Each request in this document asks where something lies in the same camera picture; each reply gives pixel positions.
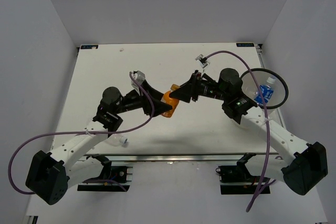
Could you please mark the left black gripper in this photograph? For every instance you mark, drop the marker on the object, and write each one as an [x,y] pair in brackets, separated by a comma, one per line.
[159,107]

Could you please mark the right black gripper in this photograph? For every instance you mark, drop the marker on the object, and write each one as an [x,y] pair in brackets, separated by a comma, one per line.
[191,88]

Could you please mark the orange juice bottle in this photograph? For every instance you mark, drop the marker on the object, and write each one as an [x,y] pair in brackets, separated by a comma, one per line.
[170,101]

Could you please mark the clear bottle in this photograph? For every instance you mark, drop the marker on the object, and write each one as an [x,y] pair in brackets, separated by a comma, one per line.
[116,140]
[249,87]

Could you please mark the blue label plastic bottle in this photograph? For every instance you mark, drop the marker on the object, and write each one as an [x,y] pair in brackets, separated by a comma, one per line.
[267,90]

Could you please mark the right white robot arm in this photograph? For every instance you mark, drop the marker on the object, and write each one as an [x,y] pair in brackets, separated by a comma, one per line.
[303,164]

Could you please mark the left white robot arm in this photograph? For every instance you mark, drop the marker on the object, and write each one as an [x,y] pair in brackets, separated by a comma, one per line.
[51,174]

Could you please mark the white bin black rim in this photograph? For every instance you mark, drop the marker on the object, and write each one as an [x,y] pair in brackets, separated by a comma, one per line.
[249,114]

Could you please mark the blue sticker right corner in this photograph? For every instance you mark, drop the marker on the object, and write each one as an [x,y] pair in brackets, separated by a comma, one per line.
[245,44]

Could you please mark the blue sticker corner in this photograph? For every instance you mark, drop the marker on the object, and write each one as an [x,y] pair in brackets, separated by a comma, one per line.
[245,44]
[88,47]

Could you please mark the blue sticker left corner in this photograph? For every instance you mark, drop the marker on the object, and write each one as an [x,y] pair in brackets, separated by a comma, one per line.
[88,47]

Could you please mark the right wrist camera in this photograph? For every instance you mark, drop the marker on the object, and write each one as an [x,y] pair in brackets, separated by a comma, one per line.
[202,60]

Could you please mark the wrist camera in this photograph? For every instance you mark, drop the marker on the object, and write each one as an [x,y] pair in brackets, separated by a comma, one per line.
[202,60]
[137,78]

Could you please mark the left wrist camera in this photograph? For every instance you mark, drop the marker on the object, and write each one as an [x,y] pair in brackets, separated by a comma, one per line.
[137,78]

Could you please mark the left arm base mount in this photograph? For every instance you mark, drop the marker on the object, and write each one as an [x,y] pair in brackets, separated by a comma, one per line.
[112,178]

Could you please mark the aluminium table rail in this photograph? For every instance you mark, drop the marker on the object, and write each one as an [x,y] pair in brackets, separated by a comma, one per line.
[175,158]

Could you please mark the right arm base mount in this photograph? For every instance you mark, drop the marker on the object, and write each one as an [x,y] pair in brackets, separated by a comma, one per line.
[235,179]

